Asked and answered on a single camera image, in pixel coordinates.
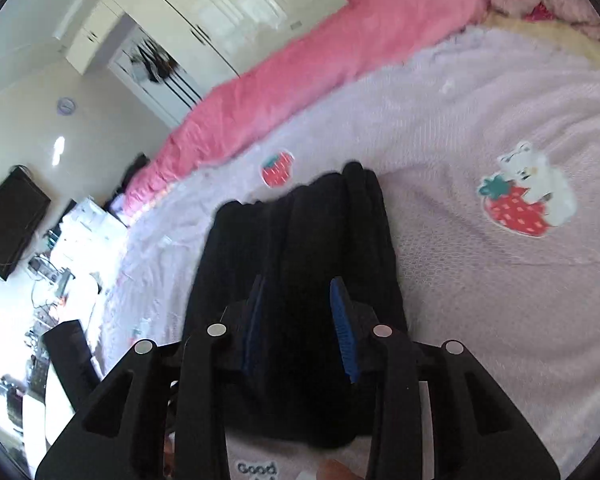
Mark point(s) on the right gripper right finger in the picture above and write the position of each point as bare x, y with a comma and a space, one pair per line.
433, 399

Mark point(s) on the pink blanket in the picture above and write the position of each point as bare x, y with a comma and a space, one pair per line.
361, 37

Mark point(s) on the lilac strawberry bed sheet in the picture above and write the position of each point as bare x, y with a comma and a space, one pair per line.
432, 130

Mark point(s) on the cluttered white desk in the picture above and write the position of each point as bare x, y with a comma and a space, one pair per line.
66, 276

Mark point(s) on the black wall television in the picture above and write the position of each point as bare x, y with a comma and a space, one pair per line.
23, 205

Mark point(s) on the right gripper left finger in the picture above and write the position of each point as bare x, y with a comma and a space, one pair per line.
120, 421

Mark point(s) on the black shirt with orange patches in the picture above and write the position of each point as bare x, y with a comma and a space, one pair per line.
293, 385

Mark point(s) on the cream white wardrobe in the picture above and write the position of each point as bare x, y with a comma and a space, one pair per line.
213, 39

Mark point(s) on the bags hanging on door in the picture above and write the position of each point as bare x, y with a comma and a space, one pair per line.
153, 62

